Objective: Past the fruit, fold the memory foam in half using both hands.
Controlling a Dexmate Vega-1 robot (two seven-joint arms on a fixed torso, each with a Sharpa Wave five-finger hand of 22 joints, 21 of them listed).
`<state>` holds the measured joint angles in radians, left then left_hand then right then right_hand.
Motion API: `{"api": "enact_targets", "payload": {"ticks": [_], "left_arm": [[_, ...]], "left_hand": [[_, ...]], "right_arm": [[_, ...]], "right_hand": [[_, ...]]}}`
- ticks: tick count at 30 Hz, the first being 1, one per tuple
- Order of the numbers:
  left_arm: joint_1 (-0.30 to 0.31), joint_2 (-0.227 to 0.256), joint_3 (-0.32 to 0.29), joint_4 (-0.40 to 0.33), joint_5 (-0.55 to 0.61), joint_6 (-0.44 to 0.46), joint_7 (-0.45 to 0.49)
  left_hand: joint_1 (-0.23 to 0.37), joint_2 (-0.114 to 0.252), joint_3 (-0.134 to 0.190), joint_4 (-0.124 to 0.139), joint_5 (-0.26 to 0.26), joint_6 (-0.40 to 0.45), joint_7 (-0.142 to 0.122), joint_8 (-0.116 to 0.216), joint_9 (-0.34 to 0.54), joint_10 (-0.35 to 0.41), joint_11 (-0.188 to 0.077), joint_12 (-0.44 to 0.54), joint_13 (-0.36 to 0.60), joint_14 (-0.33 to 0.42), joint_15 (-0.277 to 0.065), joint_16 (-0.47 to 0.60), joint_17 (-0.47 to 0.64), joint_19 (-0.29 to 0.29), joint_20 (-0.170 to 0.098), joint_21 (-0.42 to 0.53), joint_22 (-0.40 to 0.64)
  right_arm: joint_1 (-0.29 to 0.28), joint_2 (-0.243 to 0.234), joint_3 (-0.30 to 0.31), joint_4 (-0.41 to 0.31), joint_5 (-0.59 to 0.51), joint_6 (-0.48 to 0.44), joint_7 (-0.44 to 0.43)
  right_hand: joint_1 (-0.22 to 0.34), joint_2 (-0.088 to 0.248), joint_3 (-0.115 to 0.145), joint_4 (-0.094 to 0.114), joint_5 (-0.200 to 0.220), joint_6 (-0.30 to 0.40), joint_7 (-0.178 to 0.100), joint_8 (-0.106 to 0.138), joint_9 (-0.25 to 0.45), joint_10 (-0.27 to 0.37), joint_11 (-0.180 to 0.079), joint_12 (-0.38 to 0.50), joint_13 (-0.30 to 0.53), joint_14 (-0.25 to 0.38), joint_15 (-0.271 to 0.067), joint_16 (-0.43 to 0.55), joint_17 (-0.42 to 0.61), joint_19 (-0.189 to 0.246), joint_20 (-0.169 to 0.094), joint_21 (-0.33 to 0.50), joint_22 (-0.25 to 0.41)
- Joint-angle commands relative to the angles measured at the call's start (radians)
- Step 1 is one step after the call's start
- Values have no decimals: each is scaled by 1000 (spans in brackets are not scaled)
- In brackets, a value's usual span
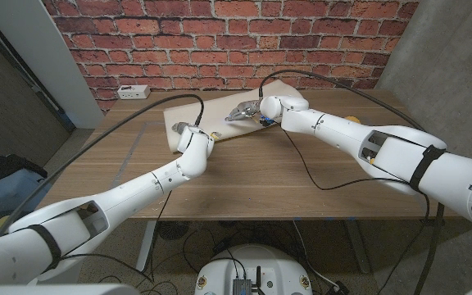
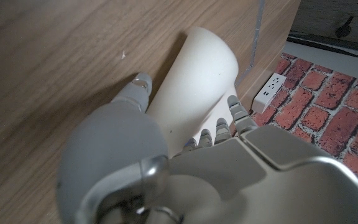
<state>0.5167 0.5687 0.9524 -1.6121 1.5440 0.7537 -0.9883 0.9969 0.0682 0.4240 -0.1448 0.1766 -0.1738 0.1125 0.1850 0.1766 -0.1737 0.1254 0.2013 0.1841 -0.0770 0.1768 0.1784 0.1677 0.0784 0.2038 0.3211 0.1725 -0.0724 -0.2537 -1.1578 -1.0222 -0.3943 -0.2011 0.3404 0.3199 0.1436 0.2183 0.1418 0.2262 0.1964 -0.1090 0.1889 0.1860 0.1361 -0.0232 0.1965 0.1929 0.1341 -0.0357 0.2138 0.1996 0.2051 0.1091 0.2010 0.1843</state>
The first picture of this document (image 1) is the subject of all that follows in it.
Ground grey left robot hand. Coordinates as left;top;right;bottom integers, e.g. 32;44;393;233
171;120;193;136

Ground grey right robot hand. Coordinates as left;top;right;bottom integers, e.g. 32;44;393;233
224;99;264;123

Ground white memory foam sheet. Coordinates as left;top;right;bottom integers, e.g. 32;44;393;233
162;79;305;153

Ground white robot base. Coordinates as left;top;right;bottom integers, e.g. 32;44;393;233
193;244;313;295

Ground grey tape strip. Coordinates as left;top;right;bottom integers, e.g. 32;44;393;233
111;121;149;190

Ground white power strip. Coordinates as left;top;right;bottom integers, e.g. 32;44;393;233
116;84;152;101

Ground red brick printed backdrop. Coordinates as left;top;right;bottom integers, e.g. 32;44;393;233
41;0;420;114

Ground black round floor object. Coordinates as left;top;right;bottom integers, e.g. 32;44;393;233
157;220;191;242

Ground white table leg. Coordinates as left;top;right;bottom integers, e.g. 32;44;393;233
135;220;159;274

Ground white partition panel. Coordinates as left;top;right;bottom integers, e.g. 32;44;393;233
0;0;106;130

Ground grey electronics box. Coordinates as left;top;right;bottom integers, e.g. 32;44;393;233
232;278;253;295

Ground grey table leg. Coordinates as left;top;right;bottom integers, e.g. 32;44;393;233
344;220;372;275

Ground white robot chest cover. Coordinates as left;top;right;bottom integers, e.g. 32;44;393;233
0;284;141;295

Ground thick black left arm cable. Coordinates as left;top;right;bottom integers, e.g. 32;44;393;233
0;93;206;238

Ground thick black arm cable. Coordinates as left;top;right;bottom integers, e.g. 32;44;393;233
0;93;206;238
258;68;446;295

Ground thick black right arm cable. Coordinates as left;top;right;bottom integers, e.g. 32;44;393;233
258;68;446;295

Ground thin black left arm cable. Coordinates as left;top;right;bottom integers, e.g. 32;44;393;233
139;190;174;284

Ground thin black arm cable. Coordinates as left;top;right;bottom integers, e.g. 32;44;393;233
281;129;432;288
139;190;174;284

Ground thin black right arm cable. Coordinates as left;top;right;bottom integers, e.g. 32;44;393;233
281;129;432;288

